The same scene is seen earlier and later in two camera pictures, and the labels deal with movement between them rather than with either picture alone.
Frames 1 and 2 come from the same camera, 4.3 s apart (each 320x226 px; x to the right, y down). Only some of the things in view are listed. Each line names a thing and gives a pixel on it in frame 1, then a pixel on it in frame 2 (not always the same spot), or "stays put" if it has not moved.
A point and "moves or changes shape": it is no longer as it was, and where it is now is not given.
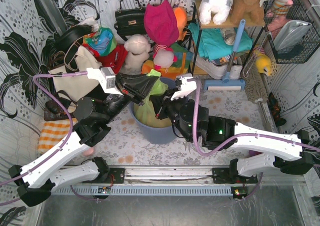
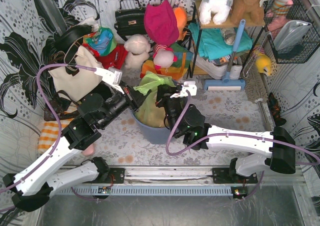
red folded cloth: x=115 y=59 stays put
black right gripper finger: x=157 y=100 → x=163 y=89
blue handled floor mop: x=225 y=84 stays put
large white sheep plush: x=137 y=47 stays put
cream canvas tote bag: x=77 y=86 stays put
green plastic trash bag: x=145 y=113 moves or changes shape
